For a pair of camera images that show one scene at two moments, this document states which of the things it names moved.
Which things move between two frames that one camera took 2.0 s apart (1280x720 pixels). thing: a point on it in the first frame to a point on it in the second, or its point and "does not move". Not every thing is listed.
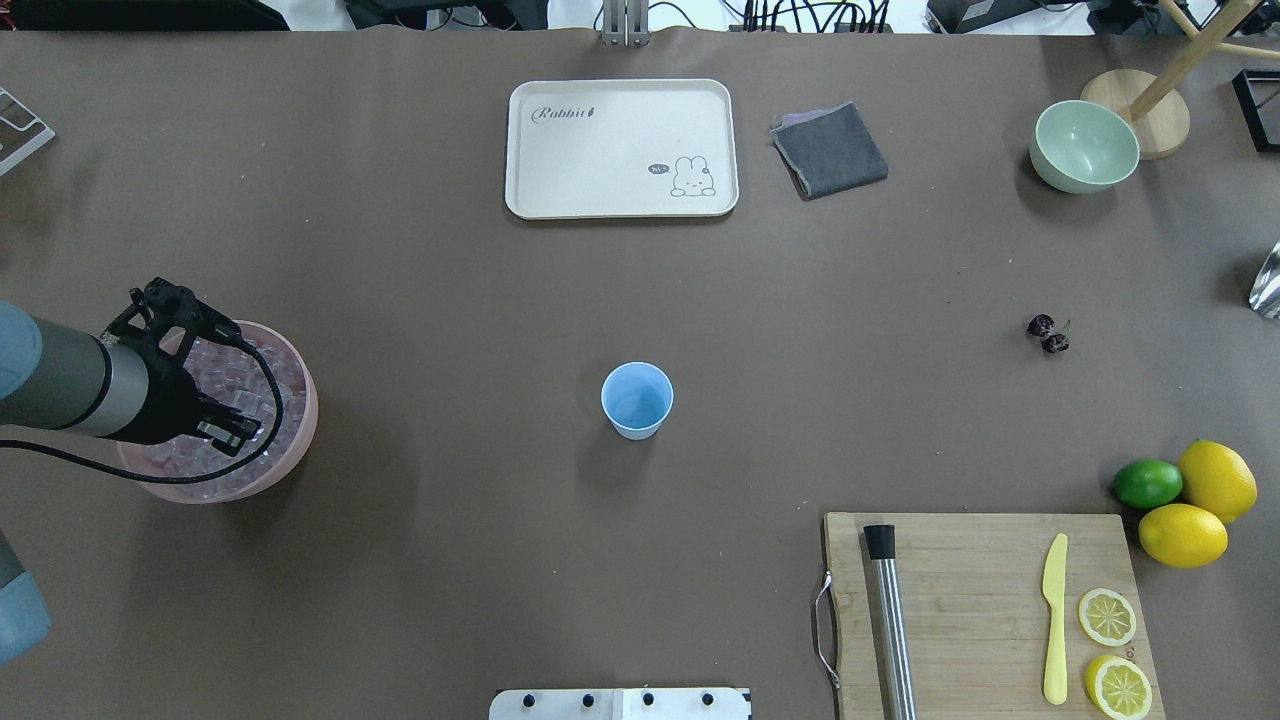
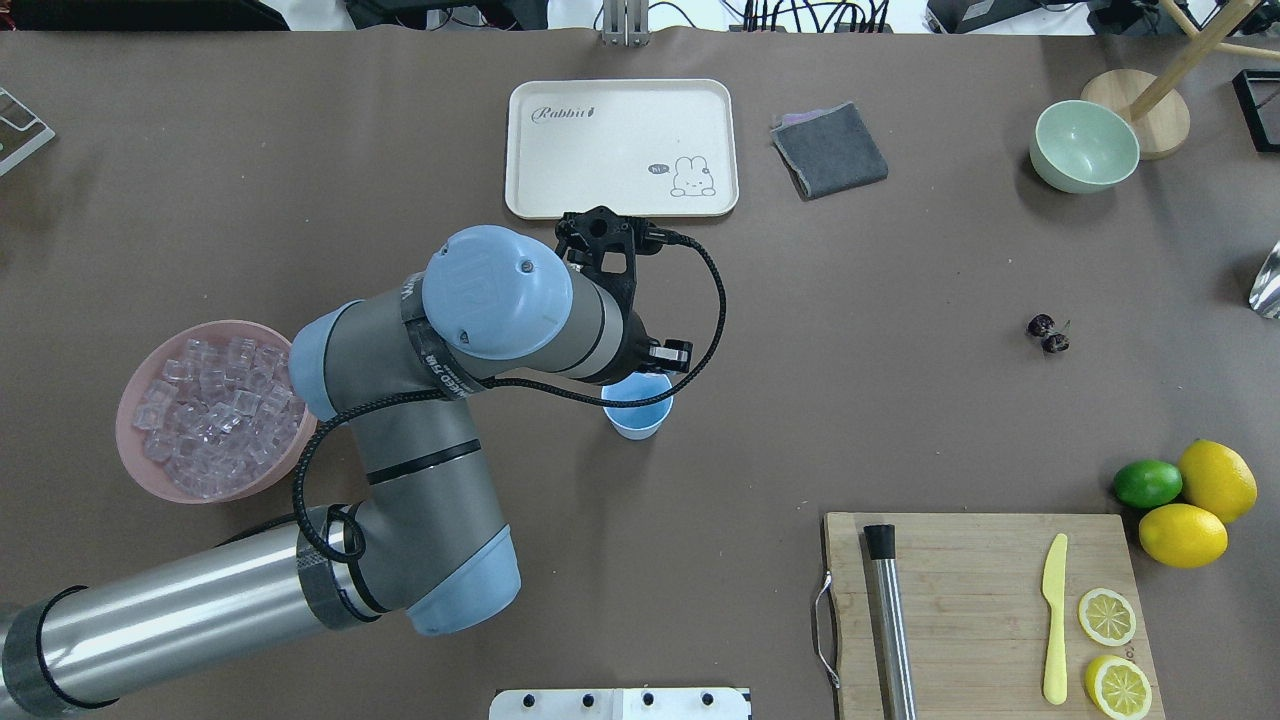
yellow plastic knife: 1053,591 does not move
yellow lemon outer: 1219,478 does not move
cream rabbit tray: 621,148 does not move
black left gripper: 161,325 to 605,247
